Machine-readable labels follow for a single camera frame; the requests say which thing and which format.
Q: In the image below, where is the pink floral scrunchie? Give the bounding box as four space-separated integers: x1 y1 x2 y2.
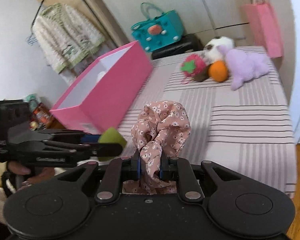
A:
123 101 191 194

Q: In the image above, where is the purple plush toy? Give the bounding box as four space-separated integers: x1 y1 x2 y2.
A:
217 45 269 90

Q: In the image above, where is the cream green knit cardigan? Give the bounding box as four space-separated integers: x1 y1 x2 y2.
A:
32 3 106 74

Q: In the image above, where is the person left hand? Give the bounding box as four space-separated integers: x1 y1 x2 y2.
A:
7 161 55 185

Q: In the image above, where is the red strawberry plush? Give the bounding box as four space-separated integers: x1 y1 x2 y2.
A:
180 54 209 84

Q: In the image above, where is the striped table cloth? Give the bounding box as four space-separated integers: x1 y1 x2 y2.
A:
118 54 297 197

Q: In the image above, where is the black clothes rack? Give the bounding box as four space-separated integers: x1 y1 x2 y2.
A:
29 0 111 46

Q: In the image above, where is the white brown plush toy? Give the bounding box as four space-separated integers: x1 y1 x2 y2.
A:
192 36 236 83

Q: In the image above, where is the pink cardboard box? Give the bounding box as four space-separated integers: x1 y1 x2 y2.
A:
50 41 153 134

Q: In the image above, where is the teal felt tote bag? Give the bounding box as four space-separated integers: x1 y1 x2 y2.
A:
130 2 184 53

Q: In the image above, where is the black suitcase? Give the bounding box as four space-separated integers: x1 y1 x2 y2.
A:
151 34 204 60

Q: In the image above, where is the orange plush ball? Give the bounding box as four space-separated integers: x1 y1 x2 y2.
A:
208 60 229 82

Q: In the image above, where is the green soft object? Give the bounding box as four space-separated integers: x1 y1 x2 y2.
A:
97 127 127 161

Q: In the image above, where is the beige wardrobe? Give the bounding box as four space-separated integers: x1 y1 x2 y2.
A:
102 0 254 46

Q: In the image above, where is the pink paper gift bag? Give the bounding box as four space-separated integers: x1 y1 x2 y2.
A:
242 3 283 58

